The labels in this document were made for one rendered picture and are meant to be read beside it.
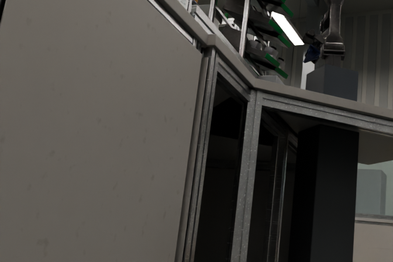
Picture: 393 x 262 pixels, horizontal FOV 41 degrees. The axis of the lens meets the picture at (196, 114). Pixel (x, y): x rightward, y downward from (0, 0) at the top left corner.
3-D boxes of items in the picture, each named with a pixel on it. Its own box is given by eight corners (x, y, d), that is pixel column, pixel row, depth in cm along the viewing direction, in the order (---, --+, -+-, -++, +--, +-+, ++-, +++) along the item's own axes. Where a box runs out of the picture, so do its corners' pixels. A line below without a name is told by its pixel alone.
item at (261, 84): (493, 141, 175) (493, 133, 176) (245, 85, 152) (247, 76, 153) (368, 165, 241) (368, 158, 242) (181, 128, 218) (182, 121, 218)
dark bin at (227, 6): (281, 35, 240) (288, 21, 240) (268, 24, 230) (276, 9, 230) (235, 20, 257) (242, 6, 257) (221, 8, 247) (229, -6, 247)
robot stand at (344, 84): (355, 124, 188) (358, 71, 193) (321, 116, 184) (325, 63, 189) (334, 130, 201) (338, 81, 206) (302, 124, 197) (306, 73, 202)
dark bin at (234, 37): (278, 68, 236) (285, 54, 236) (264, 58, 226) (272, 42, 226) (231, 50, 253) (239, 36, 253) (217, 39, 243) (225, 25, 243)
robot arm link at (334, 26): (347, -17, 210) (344, -8, 216) (328, -18, 211) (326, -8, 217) (343, 52, 198) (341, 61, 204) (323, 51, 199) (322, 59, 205)
